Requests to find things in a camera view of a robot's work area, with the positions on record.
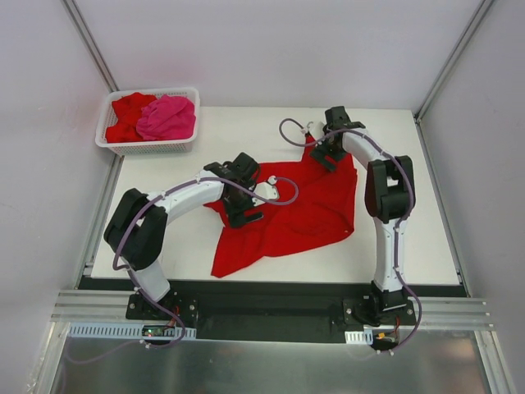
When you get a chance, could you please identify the red t shirt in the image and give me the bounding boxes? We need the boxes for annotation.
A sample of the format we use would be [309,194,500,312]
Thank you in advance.
[206,147,358,278]
[106,92,157,144]

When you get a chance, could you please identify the white plastic basket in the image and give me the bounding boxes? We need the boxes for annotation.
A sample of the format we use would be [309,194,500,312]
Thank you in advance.
[95,87,200,156]

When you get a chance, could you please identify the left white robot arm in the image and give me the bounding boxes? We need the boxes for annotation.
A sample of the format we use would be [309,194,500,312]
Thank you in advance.
[103,153,263,319]

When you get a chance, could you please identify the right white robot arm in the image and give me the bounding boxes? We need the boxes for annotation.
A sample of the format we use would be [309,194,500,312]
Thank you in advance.
[309,106,416,327]

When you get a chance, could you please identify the pink t shirt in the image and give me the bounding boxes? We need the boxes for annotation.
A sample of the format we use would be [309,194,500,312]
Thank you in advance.
[136,95,196,141]

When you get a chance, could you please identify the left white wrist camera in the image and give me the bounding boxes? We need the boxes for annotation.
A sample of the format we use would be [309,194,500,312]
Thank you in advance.
[253,176,280,206]

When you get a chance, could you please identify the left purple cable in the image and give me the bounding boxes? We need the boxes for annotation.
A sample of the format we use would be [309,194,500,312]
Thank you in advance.
[65,175,299,364]

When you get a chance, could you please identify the purple cable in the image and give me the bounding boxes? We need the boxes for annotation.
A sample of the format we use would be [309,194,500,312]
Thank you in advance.
[278,118,426,360]
[65,175,299,364]

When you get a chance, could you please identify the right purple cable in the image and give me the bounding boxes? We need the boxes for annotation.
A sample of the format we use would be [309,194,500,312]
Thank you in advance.
[278,118,426,360]

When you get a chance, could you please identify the right aluminium frame post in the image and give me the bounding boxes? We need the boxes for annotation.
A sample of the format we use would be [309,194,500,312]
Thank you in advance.
[413,0,496,124]

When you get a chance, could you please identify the aluminium frame post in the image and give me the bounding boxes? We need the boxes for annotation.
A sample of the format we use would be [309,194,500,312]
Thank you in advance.
[413,0,496,124]
[61,0,120,93]

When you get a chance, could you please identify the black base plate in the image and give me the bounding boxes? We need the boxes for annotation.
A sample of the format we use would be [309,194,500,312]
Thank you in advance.
[77,277,416,341]

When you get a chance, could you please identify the left white cable duct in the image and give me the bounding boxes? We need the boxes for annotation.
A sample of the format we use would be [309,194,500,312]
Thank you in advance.
[68,323,197,341]

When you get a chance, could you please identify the white cable duct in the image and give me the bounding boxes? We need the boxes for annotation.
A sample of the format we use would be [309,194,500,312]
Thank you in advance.
[68,323,197,341]
[345,329,373,346]

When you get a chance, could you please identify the right white cable duct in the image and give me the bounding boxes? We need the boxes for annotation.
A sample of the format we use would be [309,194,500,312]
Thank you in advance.
[345,329,373,346]

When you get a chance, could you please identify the left aluminium frame post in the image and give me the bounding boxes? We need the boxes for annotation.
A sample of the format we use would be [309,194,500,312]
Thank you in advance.
[61,0,120,93]

